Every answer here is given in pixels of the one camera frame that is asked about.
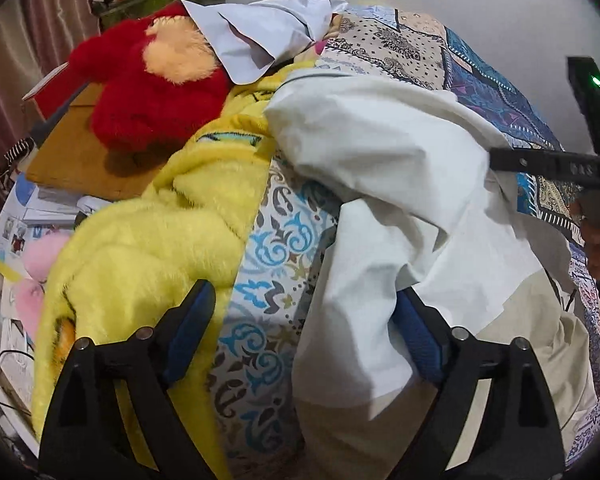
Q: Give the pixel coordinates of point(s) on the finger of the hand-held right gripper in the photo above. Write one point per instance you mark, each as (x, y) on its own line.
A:
(540, 162)

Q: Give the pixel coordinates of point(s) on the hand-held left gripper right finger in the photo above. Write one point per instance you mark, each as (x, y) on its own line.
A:
(422, 340)

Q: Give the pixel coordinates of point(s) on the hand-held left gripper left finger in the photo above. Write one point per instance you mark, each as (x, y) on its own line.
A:
(185, 345)

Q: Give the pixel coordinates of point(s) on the white and beige jacket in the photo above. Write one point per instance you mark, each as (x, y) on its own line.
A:
(405, 185)

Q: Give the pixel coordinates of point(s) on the person's right hand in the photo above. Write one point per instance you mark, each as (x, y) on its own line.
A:
(592, 255)

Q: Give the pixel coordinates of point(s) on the yellow fleece blanket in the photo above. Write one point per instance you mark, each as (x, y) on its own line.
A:
(130, 260)

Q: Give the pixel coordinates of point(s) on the pink plush toy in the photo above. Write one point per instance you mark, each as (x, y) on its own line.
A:
(40, 260)

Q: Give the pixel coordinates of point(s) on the patchwork patterned quilt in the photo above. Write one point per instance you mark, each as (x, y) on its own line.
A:
(390, 45)

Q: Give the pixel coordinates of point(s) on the pile of printed papers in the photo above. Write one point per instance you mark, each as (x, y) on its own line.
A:
(45, 200)

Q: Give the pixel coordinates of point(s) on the brown cardboard board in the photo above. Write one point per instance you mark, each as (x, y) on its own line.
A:
(70, 160)

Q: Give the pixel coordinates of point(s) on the red plush toy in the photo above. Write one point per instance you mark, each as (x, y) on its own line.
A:
(145, 105)

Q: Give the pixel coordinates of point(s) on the black white striped cloth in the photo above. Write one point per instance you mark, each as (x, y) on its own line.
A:
(17, 152)

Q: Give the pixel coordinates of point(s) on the red white folder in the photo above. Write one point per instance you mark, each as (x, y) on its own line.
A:
(55, 97)

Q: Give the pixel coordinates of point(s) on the white pillowcase cloth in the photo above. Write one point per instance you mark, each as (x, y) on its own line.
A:
(260, 30)

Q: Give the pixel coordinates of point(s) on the green storage box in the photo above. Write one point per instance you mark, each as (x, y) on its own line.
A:
(130, 5)

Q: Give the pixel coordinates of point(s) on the striped pink gold curtain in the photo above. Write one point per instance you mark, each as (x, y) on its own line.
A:
(45, 20)

